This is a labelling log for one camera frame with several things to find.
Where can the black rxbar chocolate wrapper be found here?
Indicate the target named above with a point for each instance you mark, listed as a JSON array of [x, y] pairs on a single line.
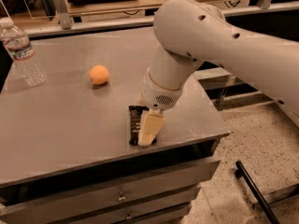
[[135, 112]]

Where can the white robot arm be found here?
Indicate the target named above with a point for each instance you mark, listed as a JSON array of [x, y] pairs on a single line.
[[192, 33]]

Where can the black bar on floor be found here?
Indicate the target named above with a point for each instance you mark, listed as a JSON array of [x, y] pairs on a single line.
[[242, 172]]

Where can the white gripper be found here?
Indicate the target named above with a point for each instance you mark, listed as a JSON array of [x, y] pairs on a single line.
[[157, 94]]

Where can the metal railing frame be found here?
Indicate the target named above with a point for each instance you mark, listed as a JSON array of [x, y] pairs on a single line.
[[133, 13]]

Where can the grey drawer cabinet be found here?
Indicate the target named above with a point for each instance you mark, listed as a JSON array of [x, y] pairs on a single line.
[[146, 189]]

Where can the orange fruit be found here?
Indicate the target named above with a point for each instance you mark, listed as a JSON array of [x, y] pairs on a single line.
[[99, 75]]

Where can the clear plastic water bottle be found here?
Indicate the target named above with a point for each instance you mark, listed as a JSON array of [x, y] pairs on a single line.
[[19, 48]]

